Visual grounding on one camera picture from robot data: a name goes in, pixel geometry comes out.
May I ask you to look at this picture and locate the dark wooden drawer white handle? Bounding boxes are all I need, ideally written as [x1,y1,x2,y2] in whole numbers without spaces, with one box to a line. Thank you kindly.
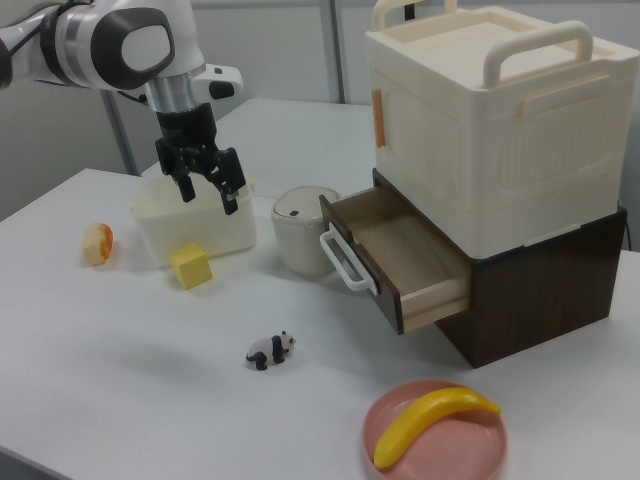
[318,185,472,335]

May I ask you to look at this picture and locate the white plastic container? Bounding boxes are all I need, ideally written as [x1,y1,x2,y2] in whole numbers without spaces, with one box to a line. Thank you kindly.
[130,172,258,269]

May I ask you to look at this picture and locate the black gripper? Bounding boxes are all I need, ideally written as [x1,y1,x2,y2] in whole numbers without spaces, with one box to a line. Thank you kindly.
[154,103,241,217]

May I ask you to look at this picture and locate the cream plastic storage box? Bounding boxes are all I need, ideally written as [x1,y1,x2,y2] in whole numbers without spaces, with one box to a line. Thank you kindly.
[364,0,638,260]

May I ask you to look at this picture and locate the dark wooden cabinet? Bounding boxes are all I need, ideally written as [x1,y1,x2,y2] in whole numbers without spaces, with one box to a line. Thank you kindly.
[372,167,629,370]

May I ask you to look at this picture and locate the panda toy figure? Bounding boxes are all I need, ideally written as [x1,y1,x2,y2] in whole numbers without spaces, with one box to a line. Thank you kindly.
[245,330,297,372]

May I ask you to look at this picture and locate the pink plate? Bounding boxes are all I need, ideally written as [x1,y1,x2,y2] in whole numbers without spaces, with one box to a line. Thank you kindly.
[362,379,510,480]

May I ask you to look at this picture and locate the orange bread slice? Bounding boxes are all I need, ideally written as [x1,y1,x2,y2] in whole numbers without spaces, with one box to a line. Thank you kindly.
[82,222,115,265]

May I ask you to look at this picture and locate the yellow foam cube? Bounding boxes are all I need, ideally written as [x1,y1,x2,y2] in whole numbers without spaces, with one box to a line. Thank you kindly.
[169,242,215,290]

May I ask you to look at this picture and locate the yellow toy banana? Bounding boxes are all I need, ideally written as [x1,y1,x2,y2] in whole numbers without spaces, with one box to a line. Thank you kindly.
[373,386,502,470]

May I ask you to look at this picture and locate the small cream trash can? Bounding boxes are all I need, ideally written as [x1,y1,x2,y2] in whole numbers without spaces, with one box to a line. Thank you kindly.
[271,185,343,279]

